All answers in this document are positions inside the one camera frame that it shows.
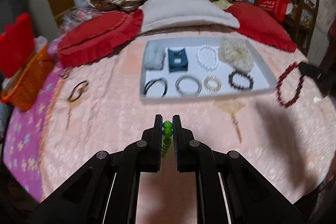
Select green bead bracelet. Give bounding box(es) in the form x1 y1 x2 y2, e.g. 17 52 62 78
160 121 174 159

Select red bead bracelet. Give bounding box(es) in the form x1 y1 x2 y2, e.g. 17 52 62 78
275 61 305 109

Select gold spiral hair tie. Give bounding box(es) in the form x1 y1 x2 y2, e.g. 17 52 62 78
203 74 223 93

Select cream dotted tulle scrunchie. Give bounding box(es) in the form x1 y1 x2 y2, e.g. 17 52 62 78
218 36 254 73

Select black thin hair tie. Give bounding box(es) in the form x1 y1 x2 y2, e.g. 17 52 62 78
142 77 169 98

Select dark bead bracelet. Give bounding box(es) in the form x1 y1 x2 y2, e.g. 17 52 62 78
227 69 255 90

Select white shallow cardboard tray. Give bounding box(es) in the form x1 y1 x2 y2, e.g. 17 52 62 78
139 37 277 103

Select white pearl bead bracelet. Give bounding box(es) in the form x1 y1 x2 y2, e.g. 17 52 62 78
196 44 220 71

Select grey fluffy scrunchie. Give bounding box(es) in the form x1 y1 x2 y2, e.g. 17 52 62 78
143 43 165 71

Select blue plastic hair claw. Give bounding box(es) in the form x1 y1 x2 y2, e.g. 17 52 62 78
167 48 189 73

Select right hand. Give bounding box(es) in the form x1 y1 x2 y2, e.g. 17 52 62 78
325 155 336 182

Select wooden chair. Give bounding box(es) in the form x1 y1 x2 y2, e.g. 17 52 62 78
283 0 320 56

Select pink quilted bedspread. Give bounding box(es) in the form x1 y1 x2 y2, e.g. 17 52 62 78
33 27 335 223

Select right red pillow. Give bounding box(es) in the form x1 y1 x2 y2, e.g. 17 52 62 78
225 2 297 53

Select red shopping bag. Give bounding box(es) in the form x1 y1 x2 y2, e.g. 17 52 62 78
257 0 290 23

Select small black hair clip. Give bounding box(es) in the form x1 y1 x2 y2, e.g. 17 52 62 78
60 68 72 79

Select purple floral bed sheet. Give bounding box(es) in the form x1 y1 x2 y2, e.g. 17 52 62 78
2 37 65 202

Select left red ruffled pillow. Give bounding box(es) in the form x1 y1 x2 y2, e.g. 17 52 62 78
57 9 143 68

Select orange plastic basket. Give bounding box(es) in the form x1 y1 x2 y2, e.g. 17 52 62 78
1 44 55 111

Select white pillow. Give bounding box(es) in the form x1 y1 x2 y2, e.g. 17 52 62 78
140 0 240 34

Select clear plastic bags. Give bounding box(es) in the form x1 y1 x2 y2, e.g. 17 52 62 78
59 7 103 34

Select red box in basket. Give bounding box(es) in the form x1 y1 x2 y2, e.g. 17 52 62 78
0 12 35 78

